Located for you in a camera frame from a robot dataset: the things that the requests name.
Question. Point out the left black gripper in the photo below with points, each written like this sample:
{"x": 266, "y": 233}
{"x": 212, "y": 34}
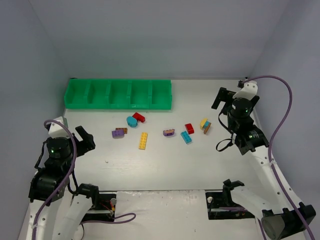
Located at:
{"x": 81, "y": 144}

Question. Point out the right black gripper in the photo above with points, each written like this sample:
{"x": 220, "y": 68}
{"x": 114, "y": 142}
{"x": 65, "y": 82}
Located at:
{"x": 225, "y": 100}

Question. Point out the teal small lego brick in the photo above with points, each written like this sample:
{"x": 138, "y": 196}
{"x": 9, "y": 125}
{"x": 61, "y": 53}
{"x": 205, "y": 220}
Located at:
{"x": 207, "y": 123}

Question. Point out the yellow rounded lego brick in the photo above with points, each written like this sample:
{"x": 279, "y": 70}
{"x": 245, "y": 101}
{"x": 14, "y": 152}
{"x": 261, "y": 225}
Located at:
{"x": 203, "y": 122}

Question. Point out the purple lego brick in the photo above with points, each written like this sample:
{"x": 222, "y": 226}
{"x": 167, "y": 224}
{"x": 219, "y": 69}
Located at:
{"x": 117, "y": 134}

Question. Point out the brown lego plate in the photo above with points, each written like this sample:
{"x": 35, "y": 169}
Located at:
{"x": 125, "y": 129}
{"x": 206, "y": 129}

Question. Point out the red curved lego brick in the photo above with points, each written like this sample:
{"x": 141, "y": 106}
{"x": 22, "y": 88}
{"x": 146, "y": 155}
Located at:
{"x": 189, "y": 128}

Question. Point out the teal oval lego piece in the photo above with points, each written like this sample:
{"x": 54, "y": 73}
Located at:
{"x": 131, "y": 121}

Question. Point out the blue lego brick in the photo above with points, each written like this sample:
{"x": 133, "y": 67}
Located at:
{"x": 186, "y": 137}

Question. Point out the red long lego brick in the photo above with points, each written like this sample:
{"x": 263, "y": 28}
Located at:
{"x": 139, "y": 117}

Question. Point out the yellow long lego plate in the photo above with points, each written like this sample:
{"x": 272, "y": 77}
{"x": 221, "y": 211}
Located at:
{"x": 143, "y": 141}

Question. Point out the purple lego with gold studs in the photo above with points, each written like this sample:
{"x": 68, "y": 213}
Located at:
{"x": 168, "y": 132}

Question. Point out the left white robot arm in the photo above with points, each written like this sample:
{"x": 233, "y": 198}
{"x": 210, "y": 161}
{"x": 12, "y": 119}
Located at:
{"x": 48, "y": 185}

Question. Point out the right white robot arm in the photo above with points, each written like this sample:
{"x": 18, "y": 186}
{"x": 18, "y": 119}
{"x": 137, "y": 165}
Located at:
{"x": 287, "y": 215}

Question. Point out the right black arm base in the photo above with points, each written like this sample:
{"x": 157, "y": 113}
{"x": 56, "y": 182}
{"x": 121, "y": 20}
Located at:
{"x": 217, "y": 208}

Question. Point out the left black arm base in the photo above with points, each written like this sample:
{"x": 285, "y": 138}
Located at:
{"x": 104, "y": 208}

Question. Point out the green five-compartment bin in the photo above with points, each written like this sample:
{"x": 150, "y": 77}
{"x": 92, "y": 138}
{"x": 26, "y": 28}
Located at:
{"x": 118, "y": 94}

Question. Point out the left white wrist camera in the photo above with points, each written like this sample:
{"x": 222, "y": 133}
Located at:
{"x": 55, "y": 130}

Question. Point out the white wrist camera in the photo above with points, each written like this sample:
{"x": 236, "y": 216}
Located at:
{"x": 248, "y": 90}
{"x": 55, "y": 130}

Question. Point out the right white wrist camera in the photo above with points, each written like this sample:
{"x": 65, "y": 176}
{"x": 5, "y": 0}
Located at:
{"x": 248, "y": 90}

